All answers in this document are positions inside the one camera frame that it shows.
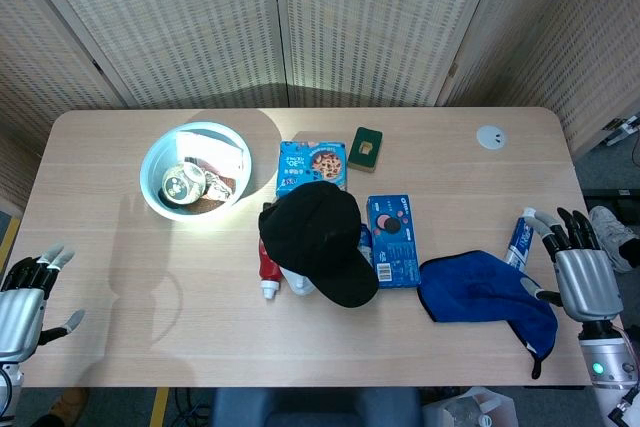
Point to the white power strip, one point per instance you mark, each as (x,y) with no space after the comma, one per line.
(622,127)

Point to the crinkled foil snack wrapper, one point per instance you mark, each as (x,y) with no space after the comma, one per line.
(219,188)

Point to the blue chocolate chip cookie box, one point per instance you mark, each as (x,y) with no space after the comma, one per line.
(312,162)

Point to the red ketchup squeeze bottle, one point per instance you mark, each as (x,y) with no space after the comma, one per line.
(267,272)

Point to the black baseball cap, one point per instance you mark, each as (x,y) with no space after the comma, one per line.
(320,242)

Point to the brown shoe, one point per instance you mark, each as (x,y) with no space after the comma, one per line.
(70,404)

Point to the blue drink can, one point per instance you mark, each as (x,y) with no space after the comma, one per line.
(366,247)

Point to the blue Oreo package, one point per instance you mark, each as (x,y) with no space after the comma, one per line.
(395,247)

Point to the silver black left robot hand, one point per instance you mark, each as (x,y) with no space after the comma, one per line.
(20,307)

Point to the blue cloth with black trim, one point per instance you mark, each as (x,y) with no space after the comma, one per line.
(480,292)

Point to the round glass jar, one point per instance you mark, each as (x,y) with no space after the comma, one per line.
(182,184)

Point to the woven folding screen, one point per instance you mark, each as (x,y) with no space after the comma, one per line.
(200,22)

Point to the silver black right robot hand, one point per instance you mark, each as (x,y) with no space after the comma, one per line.
(587,282)

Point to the white paper packet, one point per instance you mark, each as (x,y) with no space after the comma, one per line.
(210,149)

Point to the dark blue chair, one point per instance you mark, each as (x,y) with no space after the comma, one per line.
(315,407)

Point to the white blue toothpaste tube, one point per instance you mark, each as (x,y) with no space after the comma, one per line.
(520,242)

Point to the white foam mannequin head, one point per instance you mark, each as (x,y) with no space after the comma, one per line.
(299,284)

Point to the white plastic bag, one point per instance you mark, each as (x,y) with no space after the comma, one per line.
(475,409)

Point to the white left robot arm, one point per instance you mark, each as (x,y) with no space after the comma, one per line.
(7,382)

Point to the light blue plastic bowl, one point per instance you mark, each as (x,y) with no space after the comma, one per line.
(150,182)

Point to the dark green small box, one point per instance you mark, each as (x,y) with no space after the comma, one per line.
(365,147)

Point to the white sneaker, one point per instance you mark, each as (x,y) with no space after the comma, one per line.
(610,237)

